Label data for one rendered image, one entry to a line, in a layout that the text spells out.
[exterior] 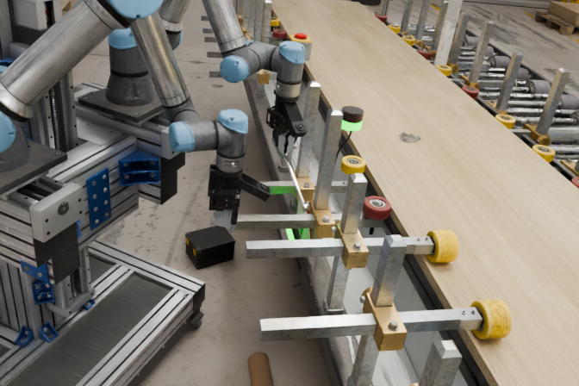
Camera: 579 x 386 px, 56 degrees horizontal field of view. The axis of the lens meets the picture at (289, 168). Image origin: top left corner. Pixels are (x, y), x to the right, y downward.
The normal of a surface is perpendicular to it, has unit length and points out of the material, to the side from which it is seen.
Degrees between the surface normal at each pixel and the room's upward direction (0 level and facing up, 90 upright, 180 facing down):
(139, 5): 85
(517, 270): 0
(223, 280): 0
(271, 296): 0
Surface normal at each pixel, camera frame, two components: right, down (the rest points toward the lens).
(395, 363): 0.11, -0.87
